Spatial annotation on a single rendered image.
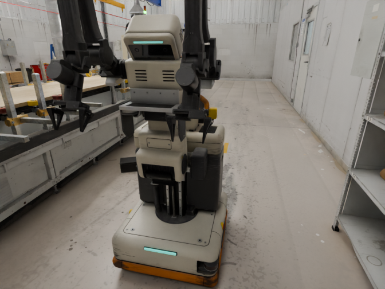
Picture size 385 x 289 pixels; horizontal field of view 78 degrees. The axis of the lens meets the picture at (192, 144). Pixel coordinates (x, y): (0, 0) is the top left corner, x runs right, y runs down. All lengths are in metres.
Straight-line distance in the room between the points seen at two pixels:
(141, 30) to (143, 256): 1.13
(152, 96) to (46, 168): 1.65
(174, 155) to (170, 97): 0.27
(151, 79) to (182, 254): 0.90
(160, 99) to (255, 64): 10.89
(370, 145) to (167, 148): 1.34
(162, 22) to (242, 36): 10.87
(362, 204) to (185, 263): 1.34
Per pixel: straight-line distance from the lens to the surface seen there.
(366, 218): 2.18
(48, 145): 2.17
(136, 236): 1.47
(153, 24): 1.03
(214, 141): 1.34
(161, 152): 1.14
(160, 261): 1.46
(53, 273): 1.84
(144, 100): 1.08
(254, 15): 11.93
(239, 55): 11.84
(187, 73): 0.69
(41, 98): 2.07
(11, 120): 1.90
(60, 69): 0.89
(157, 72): 1.06
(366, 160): 1.97
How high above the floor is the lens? 1.25
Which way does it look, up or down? 21 degrees down
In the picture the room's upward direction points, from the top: straight up
